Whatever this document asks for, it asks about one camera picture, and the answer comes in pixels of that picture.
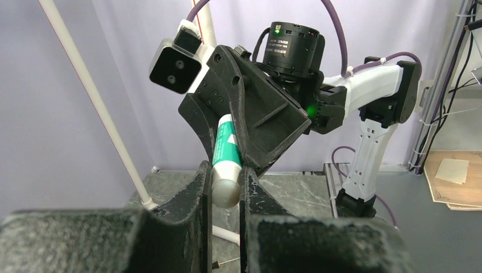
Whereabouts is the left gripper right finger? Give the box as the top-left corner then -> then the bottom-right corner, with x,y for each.
239,167 -> 413,272

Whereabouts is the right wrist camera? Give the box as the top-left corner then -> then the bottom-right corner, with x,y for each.
149,19 -> 214,94

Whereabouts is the wooden board with paper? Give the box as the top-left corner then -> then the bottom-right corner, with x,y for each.
423,150 -> 481,211

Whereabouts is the yellow black screwdriver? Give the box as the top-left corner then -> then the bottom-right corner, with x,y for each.
211,257 -> 240,270

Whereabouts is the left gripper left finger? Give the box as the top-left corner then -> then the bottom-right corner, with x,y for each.
1,161 -> 212,272

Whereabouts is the aluminium stand with cables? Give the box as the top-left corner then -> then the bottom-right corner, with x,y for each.
408,1 -> 481,175

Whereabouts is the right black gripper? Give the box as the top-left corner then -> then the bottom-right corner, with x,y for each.
178,45 -> 324,176

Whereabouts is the white PVC pipe frame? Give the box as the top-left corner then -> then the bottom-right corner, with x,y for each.
38,0 -> 242,247

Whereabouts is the green white glue stick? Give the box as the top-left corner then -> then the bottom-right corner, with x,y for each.
212,114 -> 243,209

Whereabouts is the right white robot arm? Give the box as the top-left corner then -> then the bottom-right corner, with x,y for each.
178,22 -> 422,218

